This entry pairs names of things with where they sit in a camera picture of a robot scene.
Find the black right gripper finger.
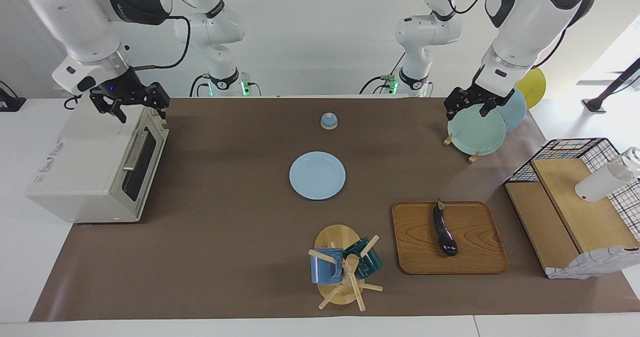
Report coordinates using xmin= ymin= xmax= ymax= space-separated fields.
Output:
xmin=90 ymin=91 xmax=127 ymax=124
xmin=146 ymin=82 xmax=171 ymax=120

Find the glass oven door with handle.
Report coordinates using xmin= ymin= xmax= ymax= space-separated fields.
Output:
xmin=114 ymin=108 xmax=170 ymax=223

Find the dark purple eggplant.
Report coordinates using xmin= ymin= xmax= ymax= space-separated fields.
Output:
xmin=432 ymin=198 xmax=459 ymax=257

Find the light blue plate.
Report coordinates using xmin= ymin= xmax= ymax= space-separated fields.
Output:
xmin=289 ymin=151 xmax=347 ymax=201

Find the cream toaster oven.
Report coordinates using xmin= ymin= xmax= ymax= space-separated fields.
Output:
xmin=25 ymin=104 xmax=170 ymax=224

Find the pale blue racked plate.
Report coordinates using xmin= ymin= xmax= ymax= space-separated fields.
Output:
xmin=492 ymin=87 xmax=527 ymax=133

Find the pale green plate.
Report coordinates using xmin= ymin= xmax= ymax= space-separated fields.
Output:
xmin=447 ymin=103 xmax=507 ymax=157

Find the wooden plate rack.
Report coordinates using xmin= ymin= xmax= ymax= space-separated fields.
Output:
xmin=443 ymin=133 xmax=481 ymax=164

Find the yellow plate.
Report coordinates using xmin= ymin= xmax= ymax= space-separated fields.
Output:
xmin=515 ymin=67 xmax=547 ymax=110

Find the wooden shelf box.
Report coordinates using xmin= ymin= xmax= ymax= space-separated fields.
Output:
xmin=505 ymin=158 xmax=640 ymax=278

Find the white cup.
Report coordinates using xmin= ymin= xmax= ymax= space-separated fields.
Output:
xmin=575 ymin=147 xmax=640 ymax=203

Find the brown table mat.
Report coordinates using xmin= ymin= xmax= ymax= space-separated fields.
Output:
xmin=29 ymin=97 xmax=640 ymax=323

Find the wooden serving tray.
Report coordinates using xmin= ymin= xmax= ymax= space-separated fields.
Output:
xmin=391 ymin=201 xmax=510 ymax=276

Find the wooden mug tree stand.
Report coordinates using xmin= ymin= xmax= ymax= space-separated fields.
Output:
xmin=307 ymin=224 xmax=384 ymax=312

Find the dark green mug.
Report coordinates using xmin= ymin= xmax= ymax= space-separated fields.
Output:
xmin=343 ymin=237 xmax=383 ymax=280

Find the white patterned cloth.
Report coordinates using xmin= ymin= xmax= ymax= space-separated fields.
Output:
xmin=546 ymin=245 xmax=640 ymax=280

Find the blue mug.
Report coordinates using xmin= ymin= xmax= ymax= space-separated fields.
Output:
xmin=310 ymin=247 xmax=345 ymax=285

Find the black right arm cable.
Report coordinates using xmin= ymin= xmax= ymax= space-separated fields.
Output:
xmin=131 ymin=16 xmax=192 ymax=72

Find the black wire basket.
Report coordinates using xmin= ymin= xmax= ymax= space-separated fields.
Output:
xmin=504 ymin=137 xmax=640 ymax=243

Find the black clamp mount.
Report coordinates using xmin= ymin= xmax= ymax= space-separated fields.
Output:
xmin=0 ymin=79 xmax=27 ymax=113

